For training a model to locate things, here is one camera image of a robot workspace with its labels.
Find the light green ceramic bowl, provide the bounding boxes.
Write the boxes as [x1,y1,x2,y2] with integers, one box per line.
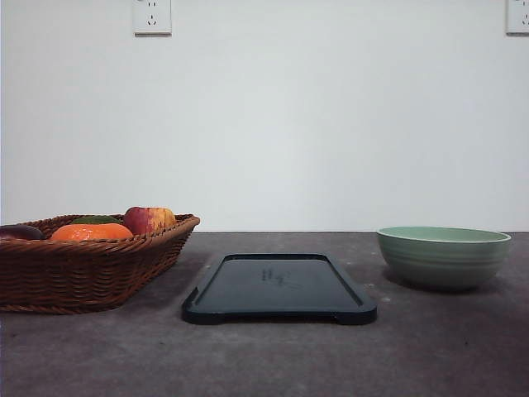
[376,226,512,290]

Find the dark teal rectangular tray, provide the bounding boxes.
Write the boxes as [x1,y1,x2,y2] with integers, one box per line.
[182,253,378,325]

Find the red yellow apple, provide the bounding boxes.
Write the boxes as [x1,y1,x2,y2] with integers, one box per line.
[123,206,176,234]

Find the dark green avocado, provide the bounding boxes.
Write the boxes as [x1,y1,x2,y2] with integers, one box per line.
[72,215,121,224]

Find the orange tangerine fruit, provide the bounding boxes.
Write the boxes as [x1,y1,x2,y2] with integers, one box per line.
[50,223,133,241]

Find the dark purple eggplant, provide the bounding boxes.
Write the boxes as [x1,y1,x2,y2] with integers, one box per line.
[0,225,45,240]

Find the white wall socket left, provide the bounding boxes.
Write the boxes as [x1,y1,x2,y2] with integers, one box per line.
[133,0,172,38]

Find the white wall socket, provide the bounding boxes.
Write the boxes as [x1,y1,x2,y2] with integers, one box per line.
[503,0,529,40]
[133,0,172,38]

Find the white wall socket right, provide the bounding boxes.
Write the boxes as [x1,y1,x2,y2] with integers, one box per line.
[503,0,529,40]

